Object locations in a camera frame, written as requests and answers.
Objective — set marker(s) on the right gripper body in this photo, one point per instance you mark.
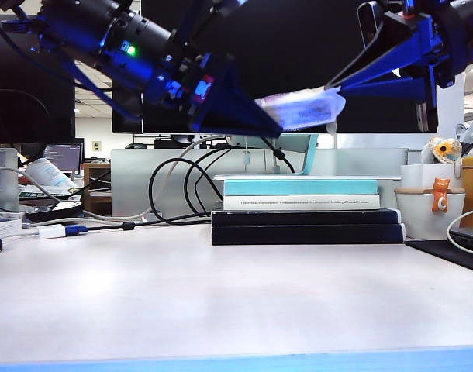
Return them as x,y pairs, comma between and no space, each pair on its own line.
444,42

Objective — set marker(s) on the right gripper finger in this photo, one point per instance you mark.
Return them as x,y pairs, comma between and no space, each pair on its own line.
391,46
407,90

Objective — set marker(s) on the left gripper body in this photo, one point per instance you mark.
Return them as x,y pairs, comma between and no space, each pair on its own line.
182,85

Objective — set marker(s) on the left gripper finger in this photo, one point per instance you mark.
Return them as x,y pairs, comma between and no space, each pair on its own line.
232,112

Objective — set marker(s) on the white purple tissue packet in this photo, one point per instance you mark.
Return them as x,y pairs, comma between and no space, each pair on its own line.
310,112

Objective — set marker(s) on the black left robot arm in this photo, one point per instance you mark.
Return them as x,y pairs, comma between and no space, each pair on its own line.
89,27

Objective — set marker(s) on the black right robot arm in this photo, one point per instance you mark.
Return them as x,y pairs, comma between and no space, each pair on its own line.
469,23

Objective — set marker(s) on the white board panel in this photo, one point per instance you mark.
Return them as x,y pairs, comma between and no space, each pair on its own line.
451,112

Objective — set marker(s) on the sunflower plush charm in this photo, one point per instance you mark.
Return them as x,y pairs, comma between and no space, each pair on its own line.
442,150

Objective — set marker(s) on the black monitor with white sticker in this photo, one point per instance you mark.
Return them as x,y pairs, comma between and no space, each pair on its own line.
124,126

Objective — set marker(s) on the teal silver monitor stand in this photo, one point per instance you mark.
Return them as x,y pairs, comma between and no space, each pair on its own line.
308,155

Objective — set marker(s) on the white square holder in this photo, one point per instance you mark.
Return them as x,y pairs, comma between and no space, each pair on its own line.
418,176

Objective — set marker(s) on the black AOC monitor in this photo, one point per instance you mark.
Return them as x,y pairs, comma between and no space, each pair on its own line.
298,46

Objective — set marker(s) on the teal book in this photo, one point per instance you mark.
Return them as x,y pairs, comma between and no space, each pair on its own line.
298,188

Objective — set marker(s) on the grey partition panel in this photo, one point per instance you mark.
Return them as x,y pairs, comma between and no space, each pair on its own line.
132,182

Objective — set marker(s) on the white book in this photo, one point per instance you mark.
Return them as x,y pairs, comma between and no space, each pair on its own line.
298,203

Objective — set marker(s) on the orange cat figurine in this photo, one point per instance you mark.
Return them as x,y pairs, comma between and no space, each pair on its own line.
439,197

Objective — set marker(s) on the black flat box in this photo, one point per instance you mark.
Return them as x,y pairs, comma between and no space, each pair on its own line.
298,235
298,218

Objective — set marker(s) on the white cup wooden lid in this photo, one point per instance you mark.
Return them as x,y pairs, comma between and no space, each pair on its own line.
415,217

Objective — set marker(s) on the small purple-screen monitor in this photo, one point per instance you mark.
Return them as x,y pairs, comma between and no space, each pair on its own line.
66,157

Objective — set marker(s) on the wooden cabinet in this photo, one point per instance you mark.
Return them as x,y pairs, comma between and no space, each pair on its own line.
99,193

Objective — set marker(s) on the black computer monitor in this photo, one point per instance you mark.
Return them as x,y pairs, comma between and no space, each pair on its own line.
27,104

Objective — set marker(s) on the white printed bottle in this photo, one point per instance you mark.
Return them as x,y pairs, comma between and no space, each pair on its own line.
48,172

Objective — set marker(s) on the grey laptop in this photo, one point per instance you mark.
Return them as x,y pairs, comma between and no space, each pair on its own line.
471,237

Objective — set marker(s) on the black mouse pad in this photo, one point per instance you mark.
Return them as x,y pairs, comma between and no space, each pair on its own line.
446,253

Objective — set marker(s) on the magazine stack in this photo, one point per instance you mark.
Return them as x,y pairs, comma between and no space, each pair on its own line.
39,193

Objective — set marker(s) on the blue VGA connector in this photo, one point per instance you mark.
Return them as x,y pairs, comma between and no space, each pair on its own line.
75,230

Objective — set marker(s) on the black flat device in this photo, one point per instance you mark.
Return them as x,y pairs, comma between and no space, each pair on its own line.
54,212

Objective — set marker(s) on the white adapter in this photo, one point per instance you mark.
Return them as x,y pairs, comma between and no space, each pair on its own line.
50,232

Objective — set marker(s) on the small white box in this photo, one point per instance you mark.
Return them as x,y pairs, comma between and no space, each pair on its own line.
4,228

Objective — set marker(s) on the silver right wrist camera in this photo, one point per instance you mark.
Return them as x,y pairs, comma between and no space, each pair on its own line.
370,19

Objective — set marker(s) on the wall socket plate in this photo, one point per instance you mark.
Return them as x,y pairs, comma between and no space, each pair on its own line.
95,146

